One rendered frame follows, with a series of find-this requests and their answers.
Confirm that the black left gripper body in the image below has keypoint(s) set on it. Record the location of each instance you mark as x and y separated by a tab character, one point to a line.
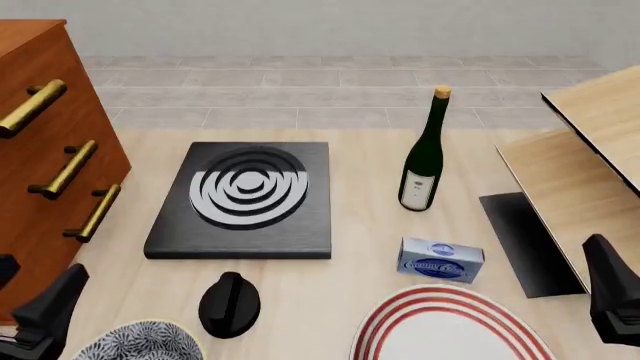
32	348

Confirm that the wooden cabinet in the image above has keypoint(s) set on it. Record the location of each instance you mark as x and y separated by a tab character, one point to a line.
45	112

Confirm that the dark green wine bottle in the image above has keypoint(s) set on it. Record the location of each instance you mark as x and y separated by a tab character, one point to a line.
425	165

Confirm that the flat black stove plate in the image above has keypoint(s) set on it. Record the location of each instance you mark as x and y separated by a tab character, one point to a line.
240	240

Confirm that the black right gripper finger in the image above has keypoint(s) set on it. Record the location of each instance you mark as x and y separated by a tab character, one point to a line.
612	277

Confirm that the round black stove knob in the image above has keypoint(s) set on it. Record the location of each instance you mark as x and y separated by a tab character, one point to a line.
227	307

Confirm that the pale wooden rack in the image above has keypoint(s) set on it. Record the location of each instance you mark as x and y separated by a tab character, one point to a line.
570	180

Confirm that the patterned black and white bowl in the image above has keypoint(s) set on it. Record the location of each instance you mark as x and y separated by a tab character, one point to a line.
130	343

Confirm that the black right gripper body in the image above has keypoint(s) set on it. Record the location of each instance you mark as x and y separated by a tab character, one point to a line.
620	328

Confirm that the blue cream cheese box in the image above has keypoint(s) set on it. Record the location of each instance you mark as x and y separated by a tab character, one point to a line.
440	260

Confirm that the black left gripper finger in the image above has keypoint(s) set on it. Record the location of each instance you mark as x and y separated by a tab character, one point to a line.
52	300
7	268

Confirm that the white plate with red rings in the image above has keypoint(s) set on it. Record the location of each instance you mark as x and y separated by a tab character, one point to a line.
450	337

